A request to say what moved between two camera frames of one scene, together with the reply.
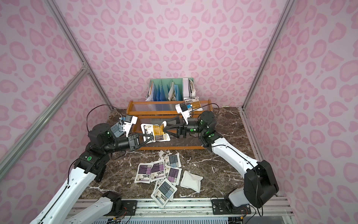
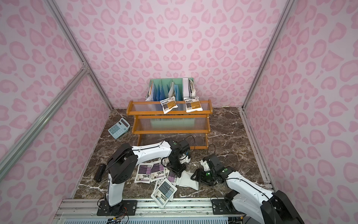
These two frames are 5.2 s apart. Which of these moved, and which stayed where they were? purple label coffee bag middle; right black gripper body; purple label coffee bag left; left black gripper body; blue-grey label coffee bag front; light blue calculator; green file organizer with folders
Moved: right black gripper body; left black gripper body
Stayed: light blue calculator; purple label coffee bag middle; purple label coffee bag left; green file organizer with folders; blue-grey label coffee bag front
